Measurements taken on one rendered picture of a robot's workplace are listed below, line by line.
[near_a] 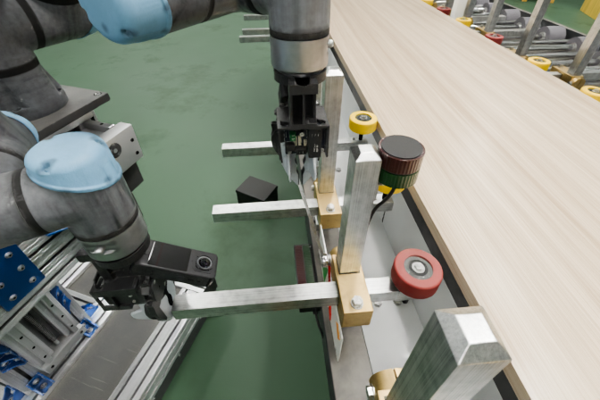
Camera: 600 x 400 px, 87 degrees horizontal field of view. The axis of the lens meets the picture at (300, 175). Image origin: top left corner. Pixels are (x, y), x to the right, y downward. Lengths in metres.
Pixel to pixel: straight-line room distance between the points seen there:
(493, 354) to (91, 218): 0.38
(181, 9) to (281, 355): 1.30
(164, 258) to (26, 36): 0.53
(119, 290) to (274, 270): 1.18
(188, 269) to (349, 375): 0.38
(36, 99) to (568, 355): 1.00
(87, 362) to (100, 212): 1.04
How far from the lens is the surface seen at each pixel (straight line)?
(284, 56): 0.41
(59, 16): 0.85
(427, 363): 0.28
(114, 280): 0.54
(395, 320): 0.86
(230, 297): 0.59
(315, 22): 0.40
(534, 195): 0.84
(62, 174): 0.38
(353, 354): 0.72
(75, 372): 1.42
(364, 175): 0.43
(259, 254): 1.70
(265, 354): 1.47
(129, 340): 1.39
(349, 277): 0.59
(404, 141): 0.45
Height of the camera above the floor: 1.37
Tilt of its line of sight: 40 degrees down
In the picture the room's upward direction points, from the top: straight up
